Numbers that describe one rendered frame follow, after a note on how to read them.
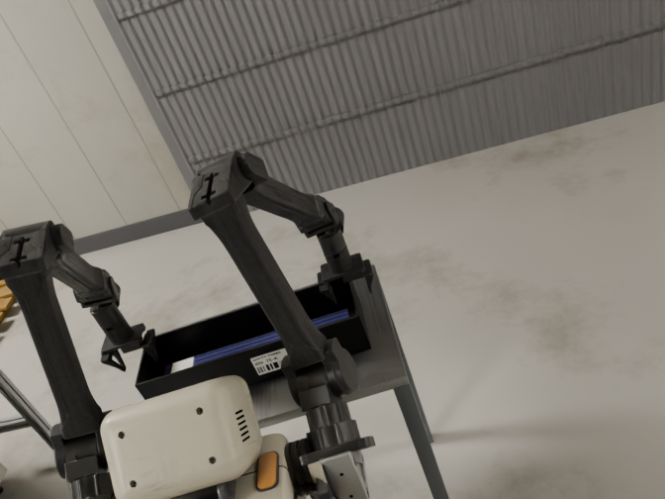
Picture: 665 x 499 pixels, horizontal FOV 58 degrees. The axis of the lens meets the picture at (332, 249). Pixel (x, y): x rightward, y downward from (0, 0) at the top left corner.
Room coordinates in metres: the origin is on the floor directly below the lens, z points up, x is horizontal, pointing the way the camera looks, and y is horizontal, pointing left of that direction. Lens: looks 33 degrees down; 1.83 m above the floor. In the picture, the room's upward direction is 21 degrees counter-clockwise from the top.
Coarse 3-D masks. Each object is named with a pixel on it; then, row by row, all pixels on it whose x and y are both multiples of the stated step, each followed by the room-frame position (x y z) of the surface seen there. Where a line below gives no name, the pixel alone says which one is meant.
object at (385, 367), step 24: (360, 288) 1.33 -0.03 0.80; (384, 312) 1.20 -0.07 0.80; (384, 336) 1.12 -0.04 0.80; (360, 360) 1.07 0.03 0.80; (384, 360) 1.04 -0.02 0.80; (264, 384) 1.11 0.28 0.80; (360, 384) 1.00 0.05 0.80; (384, 384) 0.98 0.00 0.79; (408, 384) 0.97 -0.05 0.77; (264, 408) 1.03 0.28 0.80; (288, 408) 1.01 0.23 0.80; (408, 408) 0.97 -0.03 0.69; (432, 456) 0.97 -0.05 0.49; (432, 480) 0.97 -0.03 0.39
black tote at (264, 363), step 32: (352, 288) 1.20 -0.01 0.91; (224, 320) 1.29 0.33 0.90; (256, 320) 1.29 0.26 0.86; (352, 320) 1.10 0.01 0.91; (160, 352) 1.31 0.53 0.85; (192, 352) 1.30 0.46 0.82; (256, 352) 1.12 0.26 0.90; (352, 352) 1.10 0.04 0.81; (160, 384) 1.14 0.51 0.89; (192, 384) 1.14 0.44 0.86
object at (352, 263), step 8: (328, 256) 1.15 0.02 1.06; (336, 256) 1.15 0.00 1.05; (344, 256) 1.15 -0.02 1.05; (352, 256) 1.19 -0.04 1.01; (360, 256) 1.18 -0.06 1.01; (328, 264) 1.17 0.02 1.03; (336, 264) 1.14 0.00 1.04; (344, 264) 1.14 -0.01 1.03; (352, 264) 1.16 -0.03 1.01; (360, 264) 1.15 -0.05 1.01; (328, 272) 1.17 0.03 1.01; (336, 272) 1.15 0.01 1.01; (344, 272) 1.14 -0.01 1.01; (352, 272) 1.14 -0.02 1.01; (328, 280) 1.14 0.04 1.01
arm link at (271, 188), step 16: (240, 160) 0.91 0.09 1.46; (256, 160) 0.94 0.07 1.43; (256, 176) 0.91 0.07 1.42; (256, 192) 0.94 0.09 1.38; (272, 192) 0.99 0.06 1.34; (288, 192) 1.05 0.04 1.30; (272, 208) 1.01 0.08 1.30; (288, 208) 1.03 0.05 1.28; (304, 208) 1.08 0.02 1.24; (320, 208) 1.13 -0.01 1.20; (304, 224) 1.12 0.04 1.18; (320, 224) 1.15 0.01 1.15
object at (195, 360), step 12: (336, 312) 1.22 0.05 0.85; (348, 312) 1.22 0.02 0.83; (324, 324) 1.19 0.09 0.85; (264, 336) 1.23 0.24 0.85; (276, 336) 1.21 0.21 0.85; (228, 348) 1.24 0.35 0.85; (240, 348) 1.22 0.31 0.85; (192, 360) 1.24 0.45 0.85; (204, 360) 1.23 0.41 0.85; (168, 372) 1.23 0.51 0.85
